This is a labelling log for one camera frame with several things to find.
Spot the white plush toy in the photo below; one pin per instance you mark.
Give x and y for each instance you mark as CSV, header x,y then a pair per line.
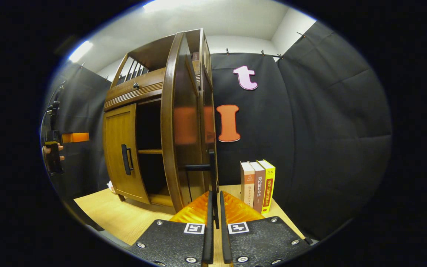
x,y
111,186

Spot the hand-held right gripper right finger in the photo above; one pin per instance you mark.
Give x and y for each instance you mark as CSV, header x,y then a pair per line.
x,y
225,244

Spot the wooden shoe cabinet door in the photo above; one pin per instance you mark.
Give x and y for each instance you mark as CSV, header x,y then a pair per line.
x,y
187,92
113,129

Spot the wooden double-door shoe cabinet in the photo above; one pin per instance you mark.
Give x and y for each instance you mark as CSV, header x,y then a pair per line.
x,y
154,50

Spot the reddish brown thick book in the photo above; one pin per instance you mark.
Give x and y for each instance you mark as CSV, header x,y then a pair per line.
x,y
258,189

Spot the black backdrop cloth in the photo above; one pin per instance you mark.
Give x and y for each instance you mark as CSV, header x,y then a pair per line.
x,y
328,129

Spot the wooden ribbed drawer front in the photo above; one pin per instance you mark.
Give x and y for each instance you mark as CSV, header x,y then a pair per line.
x,y
132,94

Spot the yellow book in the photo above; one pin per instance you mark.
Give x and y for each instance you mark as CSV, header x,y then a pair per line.
x,y
269,185

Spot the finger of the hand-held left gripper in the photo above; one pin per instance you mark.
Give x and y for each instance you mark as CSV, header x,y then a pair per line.
x,y
75,137

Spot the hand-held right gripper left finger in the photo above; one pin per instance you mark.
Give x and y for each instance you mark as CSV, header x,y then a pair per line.
x,y
209,237

